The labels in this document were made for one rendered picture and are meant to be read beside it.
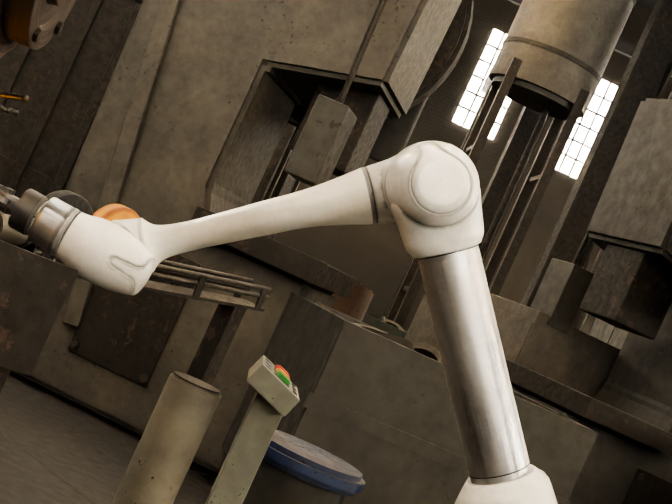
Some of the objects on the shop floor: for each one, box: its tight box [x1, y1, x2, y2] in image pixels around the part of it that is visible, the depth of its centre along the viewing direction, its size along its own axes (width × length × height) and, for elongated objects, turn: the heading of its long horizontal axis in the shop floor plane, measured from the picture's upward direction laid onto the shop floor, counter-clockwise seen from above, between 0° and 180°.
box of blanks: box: [222, 292, 599, 504], centre depth 452 cm, size 103×83×77 cm
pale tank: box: [386, 0, 637, 327], centre depth 1094 cm, size 92×92×450 cm
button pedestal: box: [205, 355, 300, 504], centre depth 272 cm, size 16×24×62 cm, turn 90°
